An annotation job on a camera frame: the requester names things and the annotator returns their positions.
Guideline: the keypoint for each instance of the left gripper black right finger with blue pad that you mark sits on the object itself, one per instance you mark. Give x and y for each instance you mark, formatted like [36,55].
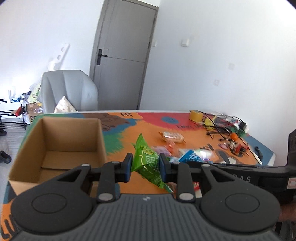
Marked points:
[182,175]

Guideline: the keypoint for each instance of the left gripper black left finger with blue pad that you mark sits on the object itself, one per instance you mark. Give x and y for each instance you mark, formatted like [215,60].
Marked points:
[84,176]

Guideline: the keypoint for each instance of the blue snack packet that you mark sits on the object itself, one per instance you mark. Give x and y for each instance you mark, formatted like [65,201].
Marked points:
[198,155]

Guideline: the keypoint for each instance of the green snack bag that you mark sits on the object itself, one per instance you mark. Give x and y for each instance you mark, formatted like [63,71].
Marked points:
[146,163]

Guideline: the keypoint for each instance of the clear biscuit pack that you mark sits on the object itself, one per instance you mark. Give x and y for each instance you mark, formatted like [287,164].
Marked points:
[172,137]

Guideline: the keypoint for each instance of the small orange candy wrapper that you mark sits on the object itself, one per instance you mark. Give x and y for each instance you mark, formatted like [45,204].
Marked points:
[171,147]

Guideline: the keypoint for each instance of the black marker pen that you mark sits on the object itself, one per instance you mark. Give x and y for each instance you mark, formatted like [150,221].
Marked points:
[258,153]

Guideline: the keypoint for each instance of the colourful table mat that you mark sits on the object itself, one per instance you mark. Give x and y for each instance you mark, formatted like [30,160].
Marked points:
[120,132]

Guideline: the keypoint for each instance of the red tipped tool cluster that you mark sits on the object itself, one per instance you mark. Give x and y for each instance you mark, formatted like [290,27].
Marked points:
[235,148]

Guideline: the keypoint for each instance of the yellow tape roll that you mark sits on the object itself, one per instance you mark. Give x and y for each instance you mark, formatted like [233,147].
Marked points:
[196,116]

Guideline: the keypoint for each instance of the brown cardboard box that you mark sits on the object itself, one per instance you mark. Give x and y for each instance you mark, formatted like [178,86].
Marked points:
[55,145]

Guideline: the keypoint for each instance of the small orange fruit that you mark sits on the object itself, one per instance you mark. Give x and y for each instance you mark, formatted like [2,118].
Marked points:
[234,136]

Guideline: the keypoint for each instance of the dotted cream cushion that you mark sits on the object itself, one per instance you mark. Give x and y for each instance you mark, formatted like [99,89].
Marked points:
[64,106]

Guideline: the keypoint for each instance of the grey armchair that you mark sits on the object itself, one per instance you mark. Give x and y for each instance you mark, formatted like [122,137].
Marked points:
[75,85]

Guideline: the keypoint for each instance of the SF cardboard box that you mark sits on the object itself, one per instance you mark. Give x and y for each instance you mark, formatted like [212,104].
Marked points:
[34,110]

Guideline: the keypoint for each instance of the black slipper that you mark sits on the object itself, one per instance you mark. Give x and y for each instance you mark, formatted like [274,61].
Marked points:
[4,157]

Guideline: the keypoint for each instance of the black shoe rack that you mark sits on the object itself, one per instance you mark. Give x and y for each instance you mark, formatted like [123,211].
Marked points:
[13,115]

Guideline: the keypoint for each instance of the grey door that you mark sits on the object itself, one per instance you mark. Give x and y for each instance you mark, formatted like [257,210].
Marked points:
[124,33]

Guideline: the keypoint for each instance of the black door handle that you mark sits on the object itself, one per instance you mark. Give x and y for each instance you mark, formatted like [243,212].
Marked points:
[99,56]

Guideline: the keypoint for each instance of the white wall switch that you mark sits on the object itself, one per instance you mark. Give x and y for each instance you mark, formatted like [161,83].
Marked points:
[185,43]

